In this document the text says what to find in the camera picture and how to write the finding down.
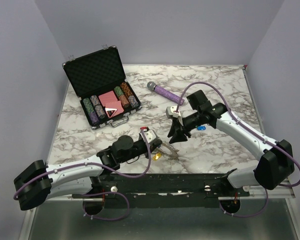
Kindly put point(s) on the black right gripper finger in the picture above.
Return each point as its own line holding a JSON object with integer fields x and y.
{"x": 175, "y": 129}
{"x": 178, "y": 137}

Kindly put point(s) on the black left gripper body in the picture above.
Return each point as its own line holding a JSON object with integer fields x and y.
{"x": 138, "y": 150}

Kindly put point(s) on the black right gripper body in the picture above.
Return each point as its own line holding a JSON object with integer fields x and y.
{"x": 191, "y": 121}

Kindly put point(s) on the blue key tag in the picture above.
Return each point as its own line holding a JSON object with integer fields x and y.
{"x": 201, "y": 128}

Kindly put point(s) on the round metal key ring disc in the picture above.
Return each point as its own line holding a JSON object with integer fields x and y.
{"x": 167, "y": 150}

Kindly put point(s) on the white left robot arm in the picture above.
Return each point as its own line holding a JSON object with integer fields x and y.
{"x": 39, "y": 181}

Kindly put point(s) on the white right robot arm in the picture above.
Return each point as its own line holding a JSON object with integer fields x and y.
{"x": 274, "y": 164}

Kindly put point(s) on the yellow key tag inner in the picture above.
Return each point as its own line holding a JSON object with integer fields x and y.
{"x": 157, "y": 156}

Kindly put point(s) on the all in triangle button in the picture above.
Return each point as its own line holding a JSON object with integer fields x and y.
{"x": 110, "y": 111}

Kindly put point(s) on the purple glitter microphone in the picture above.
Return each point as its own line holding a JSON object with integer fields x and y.
{"x": 164, "y": 93}

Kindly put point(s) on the red playing card deck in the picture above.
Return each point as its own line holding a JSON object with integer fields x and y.
{"x": 110, "y": 100}

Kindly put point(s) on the black poker chip case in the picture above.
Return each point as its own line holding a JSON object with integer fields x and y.
{"x": 97, "y": 73}

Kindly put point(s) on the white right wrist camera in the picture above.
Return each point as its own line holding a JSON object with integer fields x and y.
{"x": 173, "y": 114}

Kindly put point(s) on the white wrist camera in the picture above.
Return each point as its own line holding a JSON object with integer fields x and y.
{"x": 148, "y": 135}
{"x": 173, "y": 114}

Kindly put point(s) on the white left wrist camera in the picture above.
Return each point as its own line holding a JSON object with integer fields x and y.
{"x": 148, "y": 135}

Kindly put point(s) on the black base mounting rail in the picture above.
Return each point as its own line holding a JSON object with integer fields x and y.
{"x": 160, "y": 190}

